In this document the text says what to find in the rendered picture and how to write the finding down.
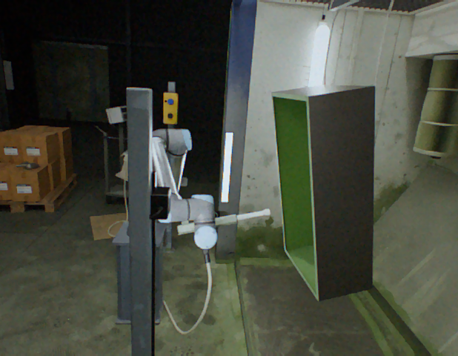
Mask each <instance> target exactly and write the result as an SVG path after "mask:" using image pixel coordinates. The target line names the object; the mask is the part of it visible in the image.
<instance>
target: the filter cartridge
mask: <svg viewBox="0 0 458 356"><path fill-rule="evenodd" d="M432 57H433V58H434V64H433V67H432V71H431V78H430V85H429V89H428V94H427V96H426V98H425V103H424V105H423V109H422V116H421V121H420V124H419V128H418V131H417V135H416V142H415V146H414V151H415V152H417V153H420V154H424V155H429V156H431V157H432V158H434V164H433V165H435V162H436V160H437V159H441V156H443V157H458V53H441V54H436V55H433V56H432Z"/></svg>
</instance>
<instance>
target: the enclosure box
mask: <svg viewBox="0 0 458 356"><path fill-rule="evenodd" d="M375 94H376V86H361V85H315V86H310V87H305V88H295V89H290V90H281V91H275V92H271V101H272V111H273V127H274V136H275V145H276V162H277V170H278V179H279V195H280V205H281V213H282V230H283V239H284V248H285V253H286V254H287V255H288V257H289V258H290V260H291V262H292V263H293V264H294V266H295V267H296V269H297V271H298V272H299V273H300V275H301V276H302V278H303V280H304V281H305V282H306V284H307V285H308V287H309V289H310V290H311V291H312V293H313V295H314V296H315V298H316V299H317V300H318V302H320V301H324V300H330V299H333V298H337V297H342V296H345V295H349V294H355V293H358V292H361V291H367V290H371V289H373V254H374V148H375Z"/></svg>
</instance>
